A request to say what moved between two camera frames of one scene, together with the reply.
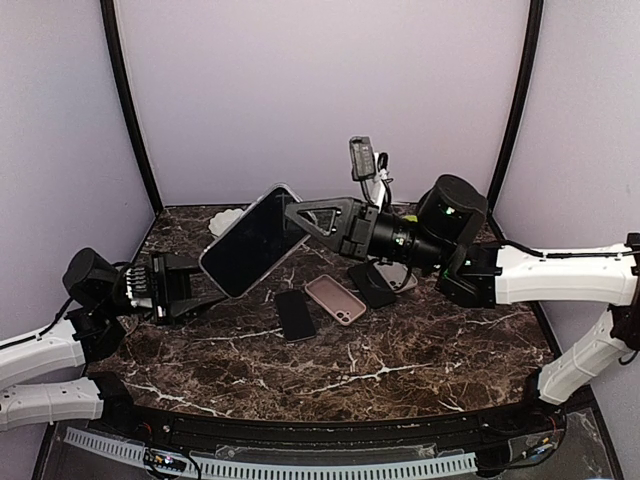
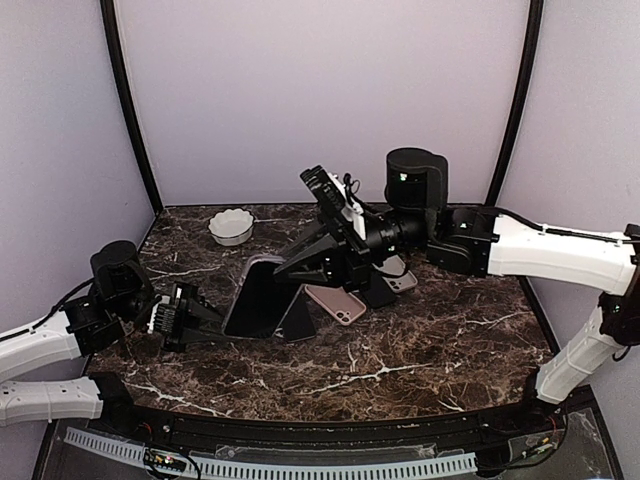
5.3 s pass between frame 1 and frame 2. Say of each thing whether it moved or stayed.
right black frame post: stayed
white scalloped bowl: stayed
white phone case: stayed
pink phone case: stayed
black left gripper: moved
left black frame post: stayed
